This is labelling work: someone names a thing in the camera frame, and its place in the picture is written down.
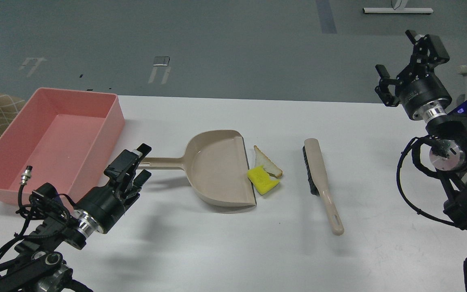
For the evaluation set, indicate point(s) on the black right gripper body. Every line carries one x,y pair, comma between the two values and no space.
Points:
420,87

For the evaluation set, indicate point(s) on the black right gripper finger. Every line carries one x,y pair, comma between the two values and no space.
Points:
382,89
428,53

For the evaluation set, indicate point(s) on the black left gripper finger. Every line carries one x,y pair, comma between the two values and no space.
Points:
136,183
125,166

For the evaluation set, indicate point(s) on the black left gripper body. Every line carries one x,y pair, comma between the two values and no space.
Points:
106,204

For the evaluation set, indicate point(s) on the beige plastic dustpan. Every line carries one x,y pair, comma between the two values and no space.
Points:
216,166

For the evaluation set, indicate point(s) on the beige hand brush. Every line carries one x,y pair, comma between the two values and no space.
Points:
318,182

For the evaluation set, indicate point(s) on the triangular bread slice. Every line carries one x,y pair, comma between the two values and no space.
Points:
262,160

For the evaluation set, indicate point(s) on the yellow sponge piece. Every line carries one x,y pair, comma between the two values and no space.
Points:
262,180

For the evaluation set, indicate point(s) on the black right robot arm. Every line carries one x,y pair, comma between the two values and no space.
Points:
442,153

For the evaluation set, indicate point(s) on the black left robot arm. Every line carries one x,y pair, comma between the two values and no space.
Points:
30,261

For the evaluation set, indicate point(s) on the pink plastic bin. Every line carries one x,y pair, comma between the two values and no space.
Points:
67,136

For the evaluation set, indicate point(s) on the white desk foot bar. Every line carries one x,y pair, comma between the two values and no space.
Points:
382,10

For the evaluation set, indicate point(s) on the metal floor plate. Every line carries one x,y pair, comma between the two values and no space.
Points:
161,61

